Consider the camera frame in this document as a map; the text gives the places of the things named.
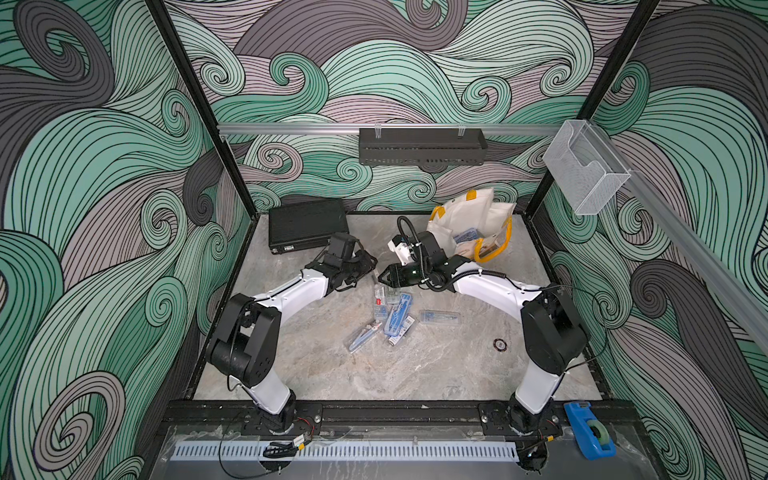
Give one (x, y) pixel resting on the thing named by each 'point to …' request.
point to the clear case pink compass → (489, 244)
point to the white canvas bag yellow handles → (473, 225)
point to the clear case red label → (380, 302)
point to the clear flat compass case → (440, 317)
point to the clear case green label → (393, 295)
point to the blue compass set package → (397, 315)
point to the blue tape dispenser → (592, 433)
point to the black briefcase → (303, 225)
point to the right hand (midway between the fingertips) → (379, 280)
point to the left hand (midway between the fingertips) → (374, 259)
